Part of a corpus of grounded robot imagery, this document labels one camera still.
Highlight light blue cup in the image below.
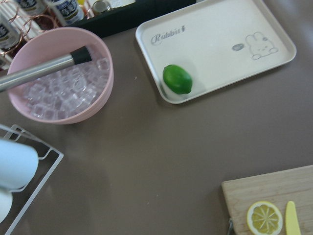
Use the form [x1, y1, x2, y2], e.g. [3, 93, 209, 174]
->
[0, 139, 39, 190]

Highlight wooden cutting board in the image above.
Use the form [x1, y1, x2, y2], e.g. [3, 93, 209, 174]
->
[222, 165, 313, 235]

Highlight lemon slice near handle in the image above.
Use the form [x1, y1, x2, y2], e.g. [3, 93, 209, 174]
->
[246, 201, 283, 235]

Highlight white wire cup rack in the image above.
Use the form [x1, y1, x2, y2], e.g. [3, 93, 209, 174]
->
[0, 124, 64, 235]

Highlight steel muddler black tip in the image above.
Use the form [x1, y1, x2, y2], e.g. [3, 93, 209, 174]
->
[0, 46, 92, 92]

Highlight white cup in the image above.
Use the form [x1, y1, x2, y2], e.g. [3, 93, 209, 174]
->
[0, 190, 13, 222]

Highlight green lime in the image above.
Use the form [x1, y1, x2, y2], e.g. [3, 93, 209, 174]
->
[163, 65, 193, 94]

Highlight cream rabbit tray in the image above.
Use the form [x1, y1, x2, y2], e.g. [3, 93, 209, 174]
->
[135, 0, 296, 104]

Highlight dark sauce bottle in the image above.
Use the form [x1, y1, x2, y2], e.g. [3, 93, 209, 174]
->
[51, 0, 84, 26]

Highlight yellow plastic knife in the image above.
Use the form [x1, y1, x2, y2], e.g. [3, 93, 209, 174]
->
[285, 201, 301, 235]

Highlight pink bowl of ice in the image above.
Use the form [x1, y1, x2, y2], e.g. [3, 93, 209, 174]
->
[7, 27, 114, 124]

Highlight copper wire holder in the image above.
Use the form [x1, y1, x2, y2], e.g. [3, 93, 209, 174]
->
[0, 0, 91, 61]

